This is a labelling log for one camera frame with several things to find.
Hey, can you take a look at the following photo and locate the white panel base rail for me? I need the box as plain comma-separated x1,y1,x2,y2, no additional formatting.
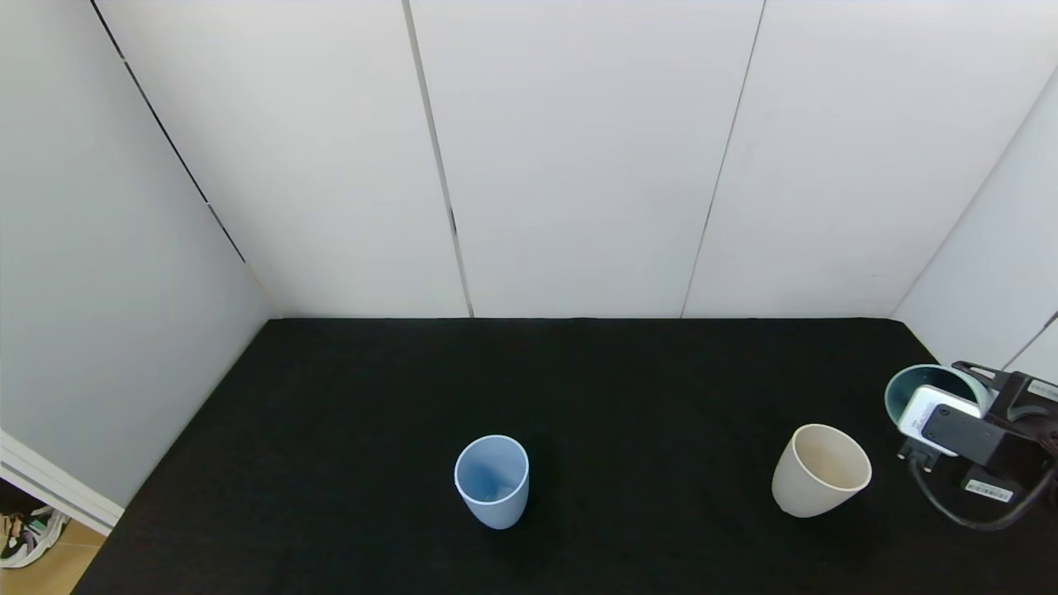
0,427,126,536

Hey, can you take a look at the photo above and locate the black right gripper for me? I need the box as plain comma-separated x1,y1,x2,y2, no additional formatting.
951,360,1058,504

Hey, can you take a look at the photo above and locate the black camera cable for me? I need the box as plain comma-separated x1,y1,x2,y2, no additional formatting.
909,459,1058,531

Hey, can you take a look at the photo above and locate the light blue plastic cup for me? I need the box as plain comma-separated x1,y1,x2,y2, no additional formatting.
454,435,530,530

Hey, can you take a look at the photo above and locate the teal plastic cup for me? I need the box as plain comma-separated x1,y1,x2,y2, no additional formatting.
884,364,997,432

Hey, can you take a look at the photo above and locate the black fabric table cover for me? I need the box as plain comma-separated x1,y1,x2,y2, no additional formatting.
73,318,1058,595

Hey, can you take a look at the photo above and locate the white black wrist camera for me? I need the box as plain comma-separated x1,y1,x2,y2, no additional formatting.
898,385,1006,473

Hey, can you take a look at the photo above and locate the beige plastic cup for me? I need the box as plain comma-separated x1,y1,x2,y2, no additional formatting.
771,423,873,519

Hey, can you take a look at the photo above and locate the white sneaker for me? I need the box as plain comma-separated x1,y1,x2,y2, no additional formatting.
0,507,72,571

